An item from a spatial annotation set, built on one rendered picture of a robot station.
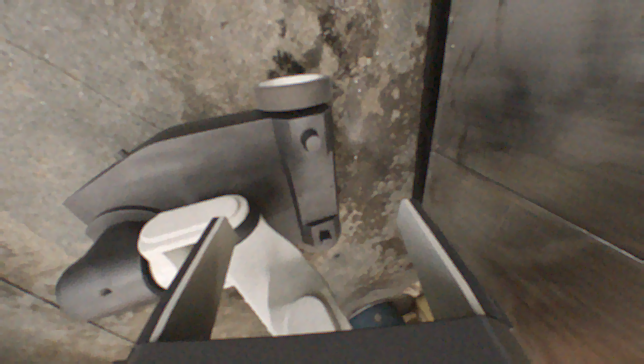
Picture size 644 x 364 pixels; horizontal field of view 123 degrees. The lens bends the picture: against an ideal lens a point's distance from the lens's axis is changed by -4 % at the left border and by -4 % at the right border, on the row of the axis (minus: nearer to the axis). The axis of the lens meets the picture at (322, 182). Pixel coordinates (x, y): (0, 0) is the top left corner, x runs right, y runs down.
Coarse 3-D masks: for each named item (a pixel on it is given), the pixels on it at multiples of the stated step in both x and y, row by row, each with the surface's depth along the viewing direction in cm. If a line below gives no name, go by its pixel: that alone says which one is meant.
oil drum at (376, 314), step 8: (368, 304) 167; (376, 304) 167; (384, 304) 169; (392, 304) 174; (360, 312) 164; (368, 312) 162; (376, 312) 161; (384, 312) 162; (392, 312) 164; (352, 320) 164; (360, 320) 160; (368, 320) 158; (376, 320) 157; (384, 320) 156; (392, 320) 158; (400, 320) 161; (360, 328) 156
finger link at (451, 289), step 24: (408, 216) 10; (408, 240) 10; (432, 240) 8; (432, 264) 8; (456, 264) 7; (432, 288) 8; (456, 288) 7; (480, 288) 6; (432, 312) 8; (456, 312) 7; (480, 312) 6; (504, 312) 6
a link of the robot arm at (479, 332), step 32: (448, 320) 5; (480, 320) 5; (160, 352) 5; (192, 352) 5; (224, 352) 4; (256, 352) 4; (288, 352) 4; (320, 352) 4; (352, 352) 4; (384, 352) 4; (416, 352) 4; (448, 352) 4; (480, 352) 4; (512, 352) 4
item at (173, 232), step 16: (192, 208) 39; (208, 208) 39; (224, 208) 38; (240, 208) 39; (160, 224) 36; (176, 224) 36; (192, 224) 36; (144, 240) 34; (160, 240) 34; (176, 240) 34; (192, 240) 34; (160, 256) 34; (176, 256) 37; (160, 272) 36; (176, 272) 36
